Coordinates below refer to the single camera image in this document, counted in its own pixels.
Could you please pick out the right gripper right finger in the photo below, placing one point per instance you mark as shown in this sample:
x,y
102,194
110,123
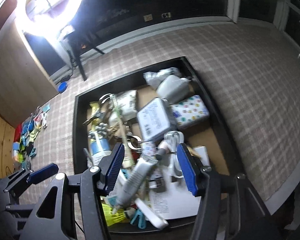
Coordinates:
x,y
192,168

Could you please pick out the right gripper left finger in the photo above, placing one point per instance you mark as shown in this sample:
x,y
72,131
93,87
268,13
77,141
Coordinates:
x,y
109,169

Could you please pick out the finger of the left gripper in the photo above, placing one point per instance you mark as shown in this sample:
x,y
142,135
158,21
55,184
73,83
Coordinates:
x,y
42,174

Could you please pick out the light blue clothespin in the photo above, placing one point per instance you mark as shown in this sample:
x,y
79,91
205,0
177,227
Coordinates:
x,y
139,219

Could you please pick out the blue labelled can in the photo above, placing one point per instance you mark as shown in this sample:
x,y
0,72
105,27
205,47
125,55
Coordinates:
x,y
99,146

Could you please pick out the silver tube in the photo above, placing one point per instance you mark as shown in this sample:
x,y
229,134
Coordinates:
x,y
129,189

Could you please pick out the white paper sheet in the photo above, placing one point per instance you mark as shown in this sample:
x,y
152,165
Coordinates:
x,y
173,200

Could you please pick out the yellow shuttlecock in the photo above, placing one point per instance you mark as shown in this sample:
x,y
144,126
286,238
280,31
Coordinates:
x,y
114,218

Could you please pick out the colourful dotted white box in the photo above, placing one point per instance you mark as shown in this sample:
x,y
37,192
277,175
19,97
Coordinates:
x,y
189,111

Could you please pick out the grey metal tin box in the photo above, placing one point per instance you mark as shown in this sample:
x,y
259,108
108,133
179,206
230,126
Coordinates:
x,y
155,119

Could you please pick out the blue round disc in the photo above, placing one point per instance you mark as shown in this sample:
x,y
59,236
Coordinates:
x,y
62,87

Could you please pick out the bright ring light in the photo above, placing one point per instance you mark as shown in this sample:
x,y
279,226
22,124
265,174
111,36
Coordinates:
x,y
45,18

